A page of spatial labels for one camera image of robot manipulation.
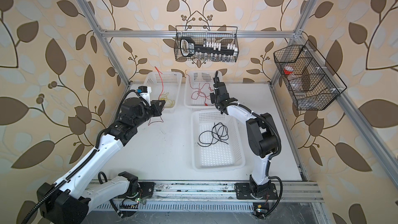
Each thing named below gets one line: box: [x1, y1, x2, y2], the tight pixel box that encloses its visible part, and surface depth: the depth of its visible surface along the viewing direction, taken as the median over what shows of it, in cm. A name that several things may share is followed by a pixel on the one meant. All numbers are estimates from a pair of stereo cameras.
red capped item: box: [283, 65, 294, 75], surface depth 84 cm
